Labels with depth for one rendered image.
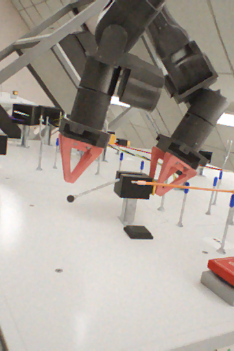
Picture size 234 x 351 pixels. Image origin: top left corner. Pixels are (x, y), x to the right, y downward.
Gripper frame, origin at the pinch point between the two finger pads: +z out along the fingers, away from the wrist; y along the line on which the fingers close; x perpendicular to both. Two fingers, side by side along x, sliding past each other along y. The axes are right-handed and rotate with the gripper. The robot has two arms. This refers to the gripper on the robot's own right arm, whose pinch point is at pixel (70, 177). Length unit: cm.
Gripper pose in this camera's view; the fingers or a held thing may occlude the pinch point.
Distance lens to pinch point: 60.0
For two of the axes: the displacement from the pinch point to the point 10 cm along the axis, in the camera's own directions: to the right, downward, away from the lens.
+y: -3.2, -2.4, 9.2
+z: -3.1, 9.4, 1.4
